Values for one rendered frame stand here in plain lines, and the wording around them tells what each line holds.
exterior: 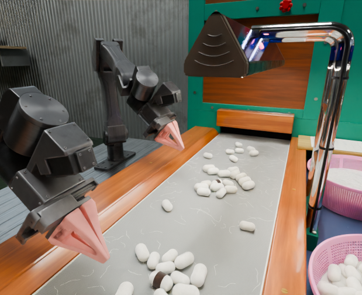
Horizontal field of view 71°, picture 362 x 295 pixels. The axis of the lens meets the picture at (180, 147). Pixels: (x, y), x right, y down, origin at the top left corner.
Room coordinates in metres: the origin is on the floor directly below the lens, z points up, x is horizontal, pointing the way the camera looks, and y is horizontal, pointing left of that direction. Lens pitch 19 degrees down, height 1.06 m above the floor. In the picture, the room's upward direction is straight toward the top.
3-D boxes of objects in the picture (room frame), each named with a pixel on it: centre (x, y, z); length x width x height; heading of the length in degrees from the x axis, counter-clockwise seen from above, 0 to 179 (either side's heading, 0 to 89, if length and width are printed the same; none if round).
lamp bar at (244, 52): (0.61, -0.17, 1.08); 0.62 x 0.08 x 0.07; 155
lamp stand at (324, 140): (0.57, -0.24, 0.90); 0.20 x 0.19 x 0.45; 155
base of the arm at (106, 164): (0.96, 0.26, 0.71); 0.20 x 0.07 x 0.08; 158
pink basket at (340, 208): (0.64, -0.50, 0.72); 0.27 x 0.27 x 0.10
